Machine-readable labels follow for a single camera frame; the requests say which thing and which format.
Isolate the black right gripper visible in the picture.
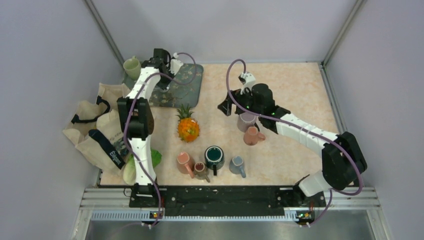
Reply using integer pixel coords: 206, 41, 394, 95
218, 85, 263, 117

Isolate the light green mug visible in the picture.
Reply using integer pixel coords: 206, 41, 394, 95
123, 55, 141, 80

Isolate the salmon pink mug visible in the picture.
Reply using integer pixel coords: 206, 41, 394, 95
243, 126, 266, 146

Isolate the dark green mug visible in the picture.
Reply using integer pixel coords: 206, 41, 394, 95
204, 145, 225, 176

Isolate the blue grey mug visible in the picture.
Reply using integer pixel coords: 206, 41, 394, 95
228, 155, 247, 178

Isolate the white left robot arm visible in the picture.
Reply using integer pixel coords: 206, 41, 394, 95
117, 48, 170, 207

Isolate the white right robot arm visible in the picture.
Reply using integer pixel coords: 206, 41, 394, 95
217, 83, 368, 206

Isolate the mauve purple mug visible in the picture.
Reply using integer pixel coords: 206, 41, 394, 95
237, 112, 261, 133

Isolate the small brown mug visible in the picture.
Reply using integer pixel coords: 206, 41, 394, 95
193, 162, 211, 183

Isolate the floral dark green tray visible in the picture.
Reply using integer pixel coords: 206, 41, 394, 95
124, 62, 205, 109

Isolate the orange toy pineapple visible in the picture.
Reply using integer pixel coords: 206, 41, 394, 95
177, 104, 200, 143

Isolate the beige canvas tote bag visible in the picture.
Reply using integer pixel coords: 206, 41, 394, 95
62, 83, 131, 175

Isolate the green toy lettuce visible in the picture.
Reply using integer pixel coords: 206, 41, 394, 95
122, 148, 162, 185

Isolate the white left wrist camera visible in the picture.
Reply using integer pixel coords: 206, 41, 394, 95
169, 53, 184, 75

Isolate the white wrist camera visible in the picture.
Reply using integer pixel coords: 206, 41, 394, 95
238, 71, 256, 95
169, 53, 184, 75

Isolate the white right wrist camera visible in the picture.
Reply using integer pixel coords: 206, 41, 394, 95
238, 71, 256, 95

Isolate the pink mug with handle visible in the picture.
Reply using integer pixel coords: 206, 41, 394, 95
176, 152, 195, 179

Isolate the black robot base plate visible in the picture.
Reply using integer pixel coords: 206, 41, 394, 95
129, 184, 326, 217

